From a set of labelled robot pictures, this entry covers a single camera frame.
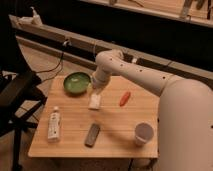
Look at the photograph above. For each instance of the long wooden beam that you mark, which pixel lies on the long wooden beam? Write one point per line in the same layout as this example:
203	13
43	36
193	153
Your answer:
93	46

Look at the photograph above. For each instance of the wooden table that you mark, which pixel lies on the wooden table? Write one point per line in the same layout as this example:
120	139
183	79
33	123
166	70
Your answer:
117	123

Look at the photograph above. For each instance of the white spray bottle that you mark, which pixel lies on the white spray bottle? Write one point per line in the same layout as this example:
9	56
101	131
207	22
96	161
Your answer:
36	17

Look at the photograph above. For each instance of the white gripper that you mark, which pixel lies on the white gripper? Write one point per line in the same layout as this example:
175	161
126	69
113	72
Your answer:
99	79

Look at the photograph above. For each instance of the black chair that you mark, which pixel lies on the black chair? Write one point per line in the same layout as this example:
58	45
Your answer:
23	87

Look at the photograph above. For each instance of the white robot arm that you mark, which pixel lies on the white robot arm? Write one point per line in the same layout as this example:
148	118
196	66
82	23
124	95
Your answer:
185	111

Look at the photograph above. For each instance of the white sponge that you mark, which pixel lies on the white sponge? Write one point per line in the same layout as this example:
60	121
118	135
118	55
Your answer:
95	101

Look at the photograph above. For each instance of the green bowl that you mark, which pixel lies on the green bowl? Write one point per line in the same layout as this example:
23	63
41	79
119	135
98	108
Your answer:
76	83

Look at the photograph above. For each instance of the white tube bottle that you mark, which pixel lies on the white tube bottle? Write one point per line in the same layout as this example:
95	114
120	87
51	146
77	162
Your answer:
54	125

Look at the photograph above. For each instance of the orange carrot toy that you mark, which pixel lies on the orange carrot toy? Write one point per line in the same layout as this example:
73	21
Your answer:
124	99

